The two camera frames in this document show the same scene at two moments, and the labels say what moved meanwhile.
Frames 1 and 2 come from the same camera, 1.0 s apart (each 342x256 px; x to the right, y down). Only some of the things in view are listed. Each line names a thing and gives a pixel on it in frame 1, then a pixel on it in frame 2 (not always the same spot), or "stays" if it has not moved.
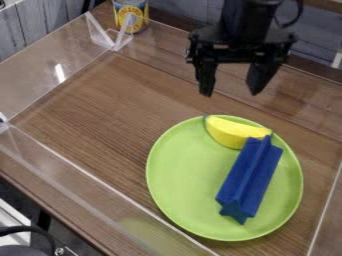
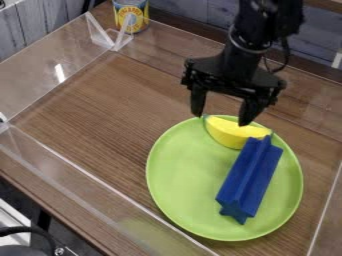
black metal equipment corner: (67, 250) stays
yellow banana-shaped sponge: (231, 133) stays
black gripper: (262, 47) → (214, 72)
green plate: (187, 170) stays
